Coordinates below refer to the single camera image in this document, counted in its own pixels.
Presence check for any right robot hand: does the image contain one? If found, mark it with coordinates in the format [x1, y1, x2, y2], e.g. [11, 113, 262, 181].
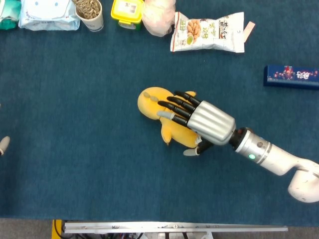
[157, 90, 237, 157]

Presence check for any yellow plush duck toy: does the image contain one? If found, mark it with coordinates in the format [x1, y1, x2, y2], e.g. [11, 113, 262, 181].
[137, 86, 203, 149]

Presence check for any beige paper strip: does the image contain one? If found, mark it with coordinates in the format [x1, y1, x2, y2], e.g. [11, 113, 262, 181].
[243, 21, 256, 42]

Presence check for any paper cup with sticks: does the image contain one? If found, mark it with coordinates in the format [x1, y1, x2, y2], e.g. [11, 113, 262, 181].
[72, 0, 105, 32]

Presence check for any white crumpled plastic bag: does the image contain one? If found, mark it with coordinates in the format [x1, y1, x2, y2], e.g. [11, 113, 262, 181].
[141, 0, 176, 37]

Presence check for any white peanut snack bag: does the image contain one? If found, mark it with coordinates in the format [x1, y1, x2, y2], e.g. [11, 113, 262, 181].
[170, 11, 246, 54]

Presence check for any aluminium frame rail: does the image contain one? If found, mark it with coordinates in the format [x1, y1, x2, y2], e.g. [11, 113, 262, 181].
[62, 221, 289, 234]

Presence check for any light blue wet wipes pack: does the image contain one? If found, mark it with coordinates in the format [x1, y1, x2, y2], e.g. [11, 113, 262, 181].
[18, 0, 81, 31]

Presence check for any dark blue table cloth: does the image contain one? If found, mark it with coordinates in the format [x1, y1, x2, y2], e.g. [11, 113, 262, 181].
[0, 0, 319, 227]

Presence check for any dark blue printed box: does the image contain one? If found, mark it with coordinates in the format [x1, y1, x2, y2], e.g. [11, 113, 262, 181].
[263, 64, 319, 91]

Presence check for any yellow lidded plastic container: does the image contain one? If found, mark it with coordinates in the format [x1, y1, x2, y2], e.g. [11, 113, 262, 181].
[110, 0, 145, 31]

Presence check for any green and white package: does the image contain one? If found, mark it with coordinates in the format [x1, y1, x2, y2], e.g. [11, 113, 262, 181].
[0, 0, 22, 31]

